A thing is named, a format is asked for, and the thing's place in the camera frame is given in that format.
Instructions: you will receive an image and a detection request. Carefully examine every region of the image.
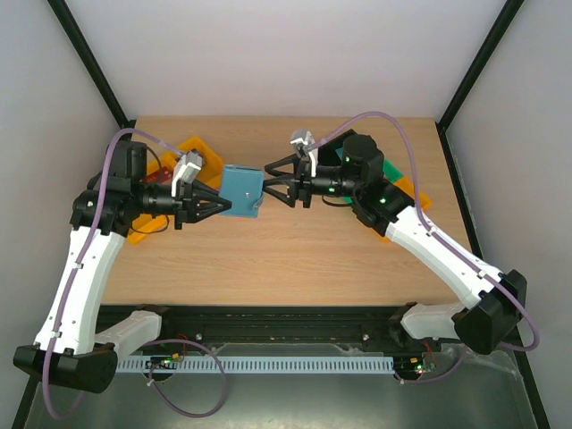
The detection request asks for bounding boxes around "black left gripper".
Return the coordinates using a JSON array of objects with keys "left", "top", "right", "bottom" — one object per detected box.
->
[{"left": 133, "top": 180, "right": 231, "bottom": 230}]

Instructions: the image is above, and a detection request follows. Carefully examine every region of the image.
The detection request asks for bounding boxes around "blue card holder wallet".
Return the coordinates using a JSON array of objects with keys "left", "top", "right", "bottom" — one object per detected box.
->
[{"left": 219, "top": 164, "right": 265, "bottom": 218}]

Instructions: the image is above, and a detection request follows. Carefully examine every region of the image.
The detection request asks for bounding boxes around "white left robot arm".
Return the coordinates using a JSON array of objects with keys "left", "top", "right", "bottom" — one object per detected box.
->
[{"left": 13, "top": 140, "right": 231, "bottom": 393}]

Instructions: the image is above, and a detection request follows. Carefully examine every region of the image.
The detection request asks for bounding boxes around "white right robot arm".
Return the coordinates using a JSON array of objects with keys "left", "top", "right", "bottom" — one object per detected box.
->
[{"left": 263, "top": 130, "right": 526, "bottom": 355}]

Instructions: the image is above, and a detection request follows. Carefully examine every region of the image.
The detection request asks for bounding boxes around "red cards stack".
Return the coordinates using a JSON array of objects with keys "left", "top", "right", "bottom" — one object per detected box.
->
[{"left": 144, "top": 167, "right": 172, "bottom": 184}]

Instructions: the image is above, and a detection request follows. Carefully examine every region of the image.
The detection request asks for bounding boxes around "orange triple bin left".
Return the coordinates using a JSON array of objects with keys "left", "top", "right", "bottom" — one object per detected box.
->
[{"left": 126, "top": 135, "right": 224, "bottom": 246}]

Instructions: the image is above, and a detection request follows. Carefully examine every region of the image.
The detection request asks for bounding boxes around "black storage bin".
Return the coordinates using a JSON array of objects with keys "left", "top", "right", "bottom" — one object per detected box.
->
[{"left": 318, "top": 129, "right": 357, "bottom": 166}]

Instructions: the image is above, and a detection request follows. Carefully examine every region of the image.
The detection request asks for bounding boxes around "green storage bin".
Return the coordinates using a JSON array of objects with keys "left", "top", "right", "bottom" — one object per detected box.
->
[{"left": 383, "top": 159, "right": 403, "bottom": 183}]

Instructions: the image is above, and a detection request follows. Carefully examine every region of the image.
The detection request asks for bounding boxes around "orange storage bin right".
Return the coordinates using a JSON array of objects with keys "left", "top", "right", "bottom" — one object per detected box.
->
[{"left": 371, "top": 177, "right": 432, "bottom": 241}]

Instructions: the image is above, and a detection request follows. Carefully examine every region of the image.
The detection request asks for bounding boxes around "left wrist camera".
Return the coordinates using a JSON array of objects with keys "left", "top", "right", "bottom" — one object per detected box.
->
[{"left": 172, "top": 149, "right": 204, "bottom": 186}]

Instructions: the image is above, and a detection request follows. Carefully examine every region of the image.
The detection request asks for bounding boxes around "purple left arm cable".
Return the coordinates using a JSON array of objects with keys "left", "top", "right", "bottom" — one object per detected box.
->
[{"left": 40, "top": 128, "right": 187, "bottom": 421}]

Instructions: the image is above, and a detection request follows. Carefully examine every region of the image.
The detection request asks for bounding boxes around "white slotted cable duct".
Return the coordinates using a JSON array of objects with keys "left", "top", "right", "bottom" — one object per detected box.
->
[{"left": 117, "top": 356, "right": 394, "bottom": 374}]

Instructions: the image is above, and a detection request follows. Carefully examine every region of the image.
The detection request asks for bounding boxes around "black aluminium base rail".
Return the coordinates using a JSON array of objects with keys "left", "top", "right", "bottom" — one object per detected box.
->
[{"left": 96, "top": 304, "right": 461, "bottom": 349}]

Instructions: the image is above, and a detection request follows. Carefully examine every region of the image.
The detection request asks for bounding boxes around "black frame post left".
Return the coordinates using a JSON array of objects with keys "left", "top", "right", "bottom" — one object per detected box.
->
[{"left": 47, "top": 0, "right": 134, "bottom": 129}]

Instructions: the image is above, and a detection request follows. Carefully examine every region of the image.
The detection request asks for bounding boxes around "black frame post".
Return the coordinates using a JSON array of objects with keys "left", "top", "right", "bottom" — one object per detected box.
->
[
  {"left": 47, "top": 0, "right": 134, "bottom": 129},
  {"left": 436, "top": 0, "right": 525, "bottom": 130}
]

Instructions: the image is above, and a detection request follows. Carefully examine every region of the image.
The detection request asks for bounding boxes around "black frame post right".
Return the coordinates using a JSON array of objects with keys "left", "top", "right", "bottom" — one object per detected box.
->
[{"left": 436, "top": 0, "right": 525, "bottom": 130}]

